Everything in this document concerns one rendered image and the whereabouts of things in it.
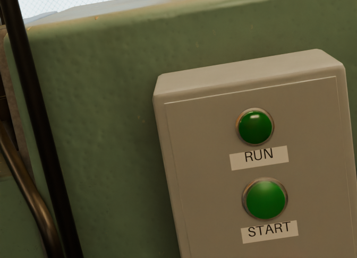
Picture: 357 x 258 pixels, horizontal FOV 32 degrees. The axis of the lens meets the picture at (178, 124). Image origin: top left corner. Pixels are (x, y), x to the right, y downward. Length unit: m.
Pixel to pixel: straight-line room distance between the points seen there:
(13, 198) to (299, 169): 0.22
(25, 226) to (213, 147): 0.19
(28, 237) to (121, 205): 0.09
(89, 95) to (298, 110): 0.13
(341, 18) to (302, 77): 0.07
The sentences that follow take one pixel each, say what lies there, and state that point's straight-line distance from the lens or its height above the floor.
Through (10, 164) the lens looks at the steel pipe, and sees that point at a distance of 0.44.
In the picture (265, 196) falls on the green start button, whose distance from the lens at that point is 0.33.
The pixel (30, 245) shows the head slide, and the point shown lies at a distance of 0.47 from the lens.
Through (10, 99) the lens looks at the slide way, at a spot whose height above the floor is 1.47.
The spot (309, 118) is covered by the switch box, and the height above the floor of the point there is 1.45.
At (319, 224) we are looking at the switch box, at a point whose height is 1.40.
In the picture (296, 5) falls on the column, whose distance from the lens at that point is 0.38.
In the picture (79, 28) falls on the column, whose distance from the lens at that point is 0.38.
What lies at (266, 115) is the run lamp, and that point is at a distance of 0.32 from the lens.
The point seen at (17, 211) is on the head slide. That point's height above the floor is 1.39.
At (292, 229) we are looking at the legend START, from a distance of 0.35.
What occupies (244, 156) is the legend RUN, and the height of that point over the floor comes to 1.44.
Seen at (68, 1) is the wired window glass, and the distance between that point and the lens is 1.94.
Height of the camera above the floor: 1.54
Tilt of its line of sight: 14 degrees down
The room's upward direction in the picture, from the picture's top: 10 degrees counter-clockwise
